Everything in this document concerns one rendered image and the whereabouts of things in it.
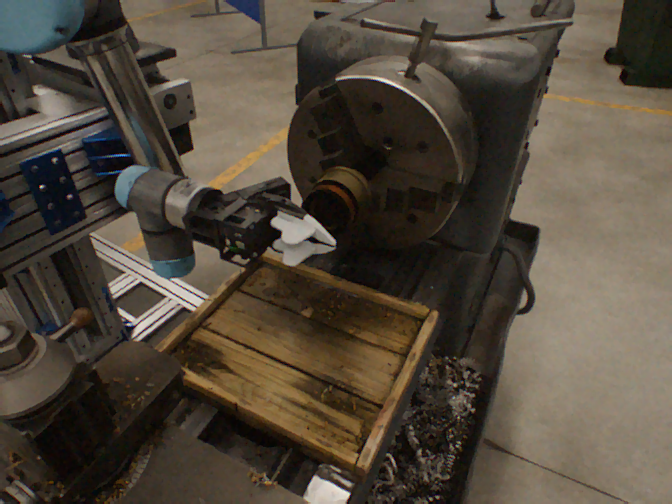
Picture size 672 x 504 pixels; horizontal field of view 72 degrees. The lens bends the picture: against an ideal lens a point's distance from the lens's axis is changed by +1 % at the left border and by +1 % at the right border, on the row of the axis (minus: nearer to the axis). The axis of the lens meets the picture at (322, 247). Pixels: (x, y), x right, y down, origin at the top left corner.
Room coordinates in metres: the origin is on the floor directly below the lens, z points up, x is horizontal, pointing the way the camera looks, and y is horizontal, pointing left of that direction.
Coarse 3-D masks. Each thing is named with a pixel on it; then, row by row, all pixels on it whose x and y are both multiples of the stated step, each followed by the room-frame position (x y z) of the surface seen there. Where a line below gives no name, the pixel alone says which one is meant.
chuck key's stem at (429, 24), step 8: (424, 16) 0.71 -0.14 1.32; (424, 24) 0.70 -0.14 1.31; (432, 24) 0.69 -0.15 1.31; (424, 32) 0.70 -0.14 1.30; (432, 32) 0.70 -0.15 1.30; (416, 40) 0.70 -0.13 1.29; (424, 40) 0.70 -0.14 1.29; (416, 48) 0.70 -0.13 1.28; (424, 48) 0.70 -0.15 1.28; (416, 56) 0.70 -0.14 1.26; (416, 64) 0.70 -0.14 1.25; (408, 72) 0.71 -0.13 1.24
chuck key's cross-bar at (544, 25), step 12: (360, 24) 0.68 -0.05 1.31; (372, 24) 0.68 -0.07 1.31; (384, 24) 0.68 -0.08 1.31; (396, 24) 0.69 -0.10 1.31; (528, 24) 0.75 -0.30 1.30; (540, 24) 0.75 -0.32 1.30; (552, 24) 0.75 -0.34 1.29; (564, 24) 0.76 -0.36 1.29; (420, 36) 0.70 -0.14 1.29; (444, 36) 0.71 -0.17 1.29; (456, 36) 0.72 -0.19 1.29; (468, 36) 0.72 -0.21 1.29; (480, 36) 0.72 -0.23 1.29; (492, 36) 0.73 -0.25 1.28
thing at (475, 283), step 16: (512, 192) 0.99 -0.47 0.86; (432, 240) 0.79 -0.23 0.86; (384, 256) 0.83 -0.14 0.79; (464, 256) 0.75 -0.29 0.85; (480, 256) 0.74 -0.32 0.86; (496, 256) 1.11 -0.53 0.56; (464, 272) 0.74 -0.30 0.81; (480, 272) 0.80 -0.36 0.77; (464, 288) 0.74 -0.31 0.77; (480, 288) 0.95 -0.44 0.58; (448, 304) 0.75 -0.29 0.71; (464, 304) 0.74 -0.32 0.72; (448, 320) 0.75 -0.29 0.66; (464, 320) 0.75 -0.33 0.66; (448, 336) 0.74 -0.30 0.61; (464, 336) 0.78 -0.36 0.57; (448, 352) 0.74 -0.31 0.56
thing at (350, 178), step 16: (336, 176) 0.60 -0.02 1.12; (352, 176) 0.61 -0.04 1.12; (320, 192) 0.57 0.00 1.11; (336, 192) 0.57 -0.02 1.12; (352, 192) 0.58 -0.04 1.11; (368, 192) 0.60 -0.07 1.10; (304, 208) 0.58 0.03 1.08; (320, 208) 0.61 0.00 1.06; (336, 208) 0.62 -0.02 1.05; (352, 208) 0.56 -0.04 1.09; (368, 208) 0.60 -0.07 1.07; (336, 224) 0.58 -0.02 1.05; (352, 224) 0.58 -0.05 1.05
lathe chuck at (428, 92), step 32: (384, 64) 0.76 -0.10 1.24; (320, 96) 0.74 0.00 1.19; (352, 96) 0.71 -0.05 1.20; (384, 96) 0.68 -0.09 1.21; (416, 96) 0.66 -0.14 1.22; (448, 96) 0.71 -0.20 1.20; (384, 128) 0.68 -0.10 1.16; (416, 128) 0.66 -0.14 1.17; (448, 128) 0.64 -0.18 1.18; (288, 160) 0.77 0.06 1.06; (416, 160) 0.65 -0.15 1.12; (448, 160) 0.63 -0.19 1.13; (384, 224) 0.67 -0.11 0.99; (416, 224) 0.65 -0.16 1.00
